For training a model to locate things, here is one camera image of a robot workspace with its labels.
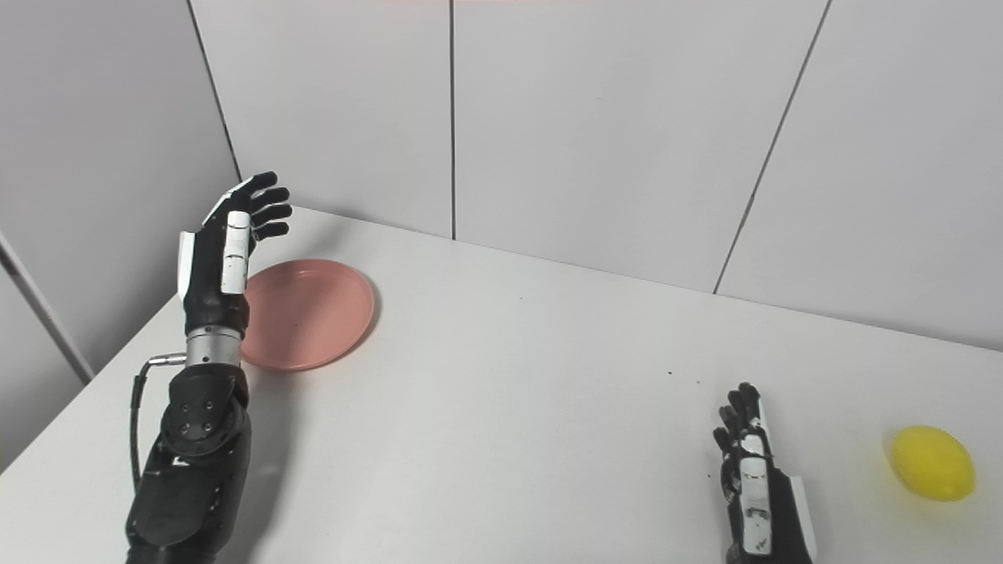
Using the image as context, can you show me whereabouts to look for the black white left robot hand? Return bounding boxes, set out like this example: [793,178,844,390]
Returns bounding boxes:
[177,171,293,339]

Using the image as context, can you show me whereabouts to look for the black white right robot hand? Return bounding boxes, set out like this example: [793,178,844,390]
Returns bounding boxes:
[712,382,817,564]

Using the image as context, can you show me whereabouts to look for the pink round plate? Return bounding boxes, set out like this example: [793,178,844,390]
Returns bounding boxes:
[239,259,376,372]

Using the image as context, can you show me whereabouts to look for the yellow lemon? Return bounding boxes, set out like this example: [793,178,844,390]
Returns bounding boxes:
[889,425,977,502]

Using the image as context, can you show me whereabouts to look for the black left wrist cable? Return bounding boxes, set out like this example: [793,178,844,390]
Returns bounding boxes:
[130,354,189,490]

